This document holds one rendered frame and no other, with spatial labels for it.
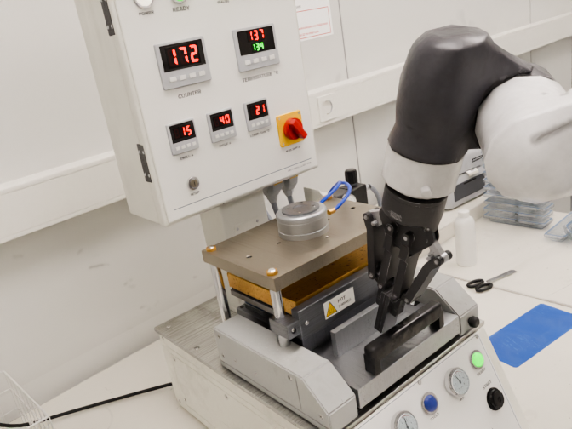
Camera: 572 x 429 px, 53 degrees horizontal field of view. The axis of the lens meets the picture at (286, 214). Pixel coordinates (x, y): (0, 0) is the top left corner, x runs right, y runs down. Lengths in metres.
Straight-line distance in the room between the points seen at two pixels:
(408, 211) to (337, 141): 1.09
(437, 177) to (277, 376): 0.34
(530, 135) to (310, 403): 0.42
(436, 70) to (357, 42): 1.22
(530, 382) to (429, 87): 0.68
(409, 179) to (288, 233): 0.27
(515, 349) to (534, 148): 0.72
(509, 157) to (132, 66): 0.53
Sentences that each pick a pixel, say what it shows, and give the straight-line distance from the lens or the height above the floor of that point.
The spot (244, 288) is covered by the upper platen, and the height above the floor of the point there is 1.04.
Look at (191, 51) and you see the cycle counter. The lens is 0.90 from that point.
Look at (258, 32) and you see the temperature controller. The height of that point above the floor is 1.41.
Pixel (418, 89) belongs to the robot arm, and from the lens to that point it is 0.61.
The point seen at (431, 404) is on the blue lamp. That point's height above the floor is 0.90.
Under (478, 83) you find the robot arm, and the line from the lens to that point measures 0.62.
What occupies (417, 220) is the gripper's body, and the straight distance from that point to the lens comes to 0.68.
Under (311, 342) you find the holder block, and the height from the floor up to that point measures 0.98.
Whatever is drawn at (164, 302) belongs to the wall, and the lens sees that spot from 1.44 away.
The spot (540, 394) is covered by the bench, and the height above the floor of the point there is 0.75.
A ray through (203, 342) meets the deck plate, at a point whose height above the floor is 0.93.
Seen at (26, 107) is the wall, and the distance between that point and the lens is 1.24.
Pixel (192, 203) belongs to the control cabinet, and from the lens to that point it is 0.91.
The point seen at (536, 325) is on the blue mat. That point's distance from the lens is 1.30.
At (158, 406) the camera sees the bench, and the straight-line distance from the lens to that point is 1.21.
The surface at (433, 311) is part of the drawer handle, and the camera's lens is 0.85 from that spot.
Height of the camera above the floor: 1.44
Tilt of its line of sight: 20 degrees down
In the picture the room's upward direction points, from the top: 10 degrees counter-clockwise
